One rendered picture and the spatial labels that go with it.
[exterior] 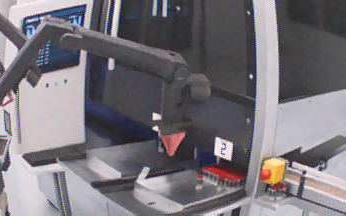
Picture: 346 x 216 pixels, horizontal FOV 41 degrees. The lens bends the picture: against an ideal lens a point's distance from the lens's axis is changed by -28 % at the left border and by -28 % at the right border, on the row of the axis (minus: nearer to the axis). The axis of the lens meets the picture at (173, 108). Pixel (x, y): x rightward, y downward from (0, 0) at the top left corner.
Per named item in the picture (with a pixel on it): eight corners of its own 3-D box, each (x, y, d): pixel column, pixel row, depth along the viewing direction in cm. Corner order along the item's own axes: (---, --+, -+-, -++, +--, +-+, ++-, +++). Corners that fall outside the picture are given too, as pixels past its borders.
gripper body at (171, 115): (193, 127, 173) (195, 101, 171) (163, 133, 167) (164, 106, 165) (179, 121, 178) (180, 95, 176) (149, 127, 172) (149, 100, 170)
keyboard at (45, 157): (80, 147, 255) (79, 142, 255) (95, 157, 245) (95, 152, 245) (21, 157, 230) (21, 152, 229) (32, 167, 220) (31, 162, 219)
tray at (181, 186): (212, 171, 215) (213, 163, 214) (257, 188, 195) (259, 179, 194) (134, 189, 195) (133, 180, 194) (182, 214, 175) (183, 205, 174)
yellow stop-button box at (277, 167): (272, 175, 186) (276, 156, 184) (285, 179, 180) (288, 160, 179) (259, 181, 181) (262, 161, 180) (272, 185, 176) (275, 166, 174)
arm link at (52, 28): (51, 4, 144) (53, 14, 136) (74, 25, 152) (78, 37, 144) (-24, 105, 150) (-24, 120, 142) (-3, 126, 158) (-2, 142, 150)
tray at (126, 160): (156, 147, 241) (156, 138, 240) (199, 166, 221) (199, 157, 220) (86, 158, 221) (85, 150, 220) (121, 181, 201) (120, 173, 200)
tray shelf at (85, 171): (148, 148, 245) (148, 144, 245) (264, 195, 192) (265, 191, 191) (56, 161, 217) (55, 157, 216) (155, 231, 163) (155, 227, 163)
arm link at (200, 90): (165, 54, 169) (176, 68, 162) (204, 53, 173) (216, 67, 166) (159, 92, 175) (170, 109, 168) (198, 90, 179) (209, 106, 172)
